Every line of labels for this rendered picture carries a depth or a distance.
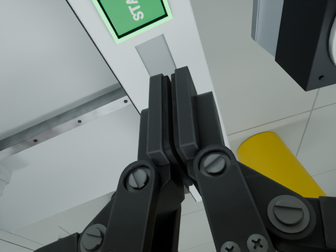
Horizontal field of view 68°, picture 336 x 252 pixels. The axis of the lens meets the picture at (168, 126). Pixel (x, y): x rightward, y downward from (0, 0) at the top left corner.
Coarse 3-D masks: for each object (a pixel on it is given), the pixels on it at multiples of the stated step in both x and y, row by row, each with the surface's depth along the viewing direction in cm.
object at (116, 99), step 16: (112, 96) 42; (64, 112) 44; (80, 112) 42; (96, 112) 42; (32, 128) 44; (48, 128) 43; (64, 128) 43; (0, 144) 45; (16, 144) 43; (32, 144) 44
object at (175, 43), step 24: (72, 0) 20; (168, 0) 21; (96, 24) 21; (168, 24) 23; (192, 24) 23; (120, 48) 23; (144, 48) 24; (168, 48) 25; (192, 48) 25; (120, 72) 25; (144, 72) 26; (168, 72) 27; (192, 72) 27; (144, 96) 28; (192, 192) 47
